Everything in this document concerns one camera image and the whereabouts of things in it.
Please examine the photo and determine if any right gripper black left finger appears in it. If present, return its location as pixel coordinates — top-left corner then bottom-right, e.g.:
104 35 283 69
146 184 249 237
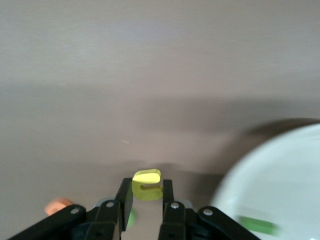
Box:
7 177 135 240

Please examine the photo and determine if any orange foam letter e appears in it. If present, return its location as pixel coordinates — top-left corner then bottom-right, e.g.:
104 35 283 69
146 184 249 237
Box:
44 197 74 216

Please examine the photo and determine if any beige round plate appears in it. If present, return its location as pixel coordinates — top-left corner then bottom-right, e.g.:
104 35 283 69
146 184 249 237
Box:
209 122 320 240

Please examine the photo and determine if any yellow foam letter u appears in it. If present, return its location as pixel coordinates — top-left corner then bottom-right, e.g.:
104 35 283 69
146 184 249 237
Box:
131 168 165 202

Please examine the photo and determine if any brown table cover sheet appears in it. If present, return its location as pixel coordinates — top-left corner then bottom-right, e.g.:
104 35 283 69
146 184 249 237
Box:
0 0 320 240

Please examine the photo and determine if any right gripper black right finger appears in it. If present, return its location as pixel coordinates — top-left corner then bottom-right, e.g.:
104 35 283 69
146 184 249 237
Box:
158 179 261 240

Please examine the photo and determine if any green foam letter l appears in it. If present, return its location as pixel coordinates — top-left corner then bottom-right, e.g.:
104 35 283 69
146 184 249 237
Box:
238 215 280 237

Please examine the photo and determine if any green foam letter p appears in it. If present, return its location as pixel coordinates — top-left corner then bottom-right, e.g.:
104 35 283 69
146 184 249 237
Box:
126 207 138 230

